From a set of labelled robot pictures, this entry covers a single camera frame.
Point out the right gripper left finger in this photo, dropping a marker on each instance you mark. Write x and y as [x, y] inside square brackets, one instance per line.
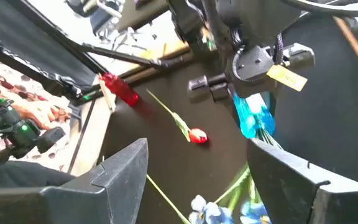
[73, 202]

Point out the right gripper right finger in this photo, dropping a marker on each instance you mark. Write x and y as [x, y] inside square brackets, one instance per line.
[306, 202]

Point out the blue textured glass vase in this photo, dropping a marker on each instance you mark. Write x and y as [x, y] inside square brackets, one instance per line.
[253, 118]

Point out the blue artificial flower spray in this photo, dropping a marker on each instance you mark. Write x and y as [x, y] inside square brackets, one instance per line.
[210, 213]
[264, 135]

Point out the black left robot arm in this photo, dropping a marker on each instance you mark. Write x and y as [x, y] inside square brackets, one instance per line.
[253, 18]

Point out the red glass vase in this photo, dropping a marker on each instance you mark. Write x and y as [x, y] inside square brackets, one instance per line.
[120, 88]

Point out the wooden table side board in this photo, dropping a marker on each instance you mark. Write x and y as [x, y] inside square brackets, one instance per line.
[158, 51]

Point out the red floral patterned cloth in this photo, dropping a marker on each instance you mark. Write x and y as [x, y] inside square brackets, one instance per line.
[42, 109]

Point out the black panel with taped edge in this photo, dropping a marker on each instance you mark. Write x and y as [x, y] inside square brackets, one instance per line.
[26, 40]

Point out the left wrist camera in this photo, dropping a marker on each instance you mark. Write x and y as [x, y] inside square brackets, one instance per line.
[253, 63]

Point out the black diagonal frame strut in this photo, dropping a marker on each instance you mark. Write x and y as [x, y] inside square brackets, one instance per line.
[120, 56]

